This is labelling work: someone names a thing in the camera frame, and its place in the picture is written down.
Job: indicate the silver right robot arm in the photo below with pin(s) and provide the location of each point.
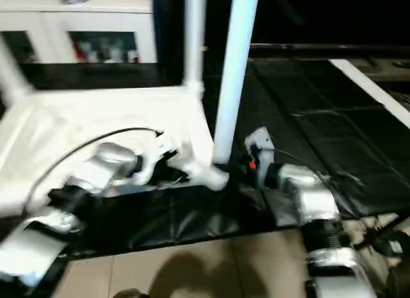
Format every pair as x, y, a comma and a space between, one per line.
314, 195

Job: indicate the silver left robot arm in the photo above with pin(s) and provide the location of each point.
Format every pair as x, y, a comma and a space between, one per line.
105, 163

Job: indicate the black mat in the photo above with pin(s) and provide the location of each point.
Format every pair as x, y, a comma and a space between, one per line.
304, 118

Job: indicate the dark rounded foot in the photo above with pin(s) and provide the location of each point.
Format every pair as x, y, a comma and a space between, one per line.
131, 294

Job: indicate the black box gold label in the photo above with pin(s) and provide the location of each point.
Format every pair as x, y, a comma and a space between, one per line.
173, 38

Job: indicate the white flat board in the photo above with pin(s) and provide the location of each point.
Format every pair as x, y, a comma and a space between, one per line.
368, 86

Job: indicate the black stand leg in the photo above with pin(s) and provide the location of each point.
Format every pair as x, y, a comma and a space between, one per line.
387, 229

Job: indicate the grey floor box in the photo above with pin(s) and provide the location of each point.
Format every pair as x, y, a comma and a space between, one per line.
397, 246

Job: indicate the white cabinet glass doors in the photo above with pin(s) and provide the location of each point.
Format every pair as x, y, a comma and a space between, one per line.
57, 20

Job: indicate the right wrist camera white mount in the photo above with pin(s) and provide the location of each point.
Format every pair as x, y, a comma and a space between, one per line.
262, 144

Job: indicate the silver metal rail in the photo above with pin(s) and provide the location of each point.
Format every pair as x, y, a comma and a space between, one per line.
320, 47

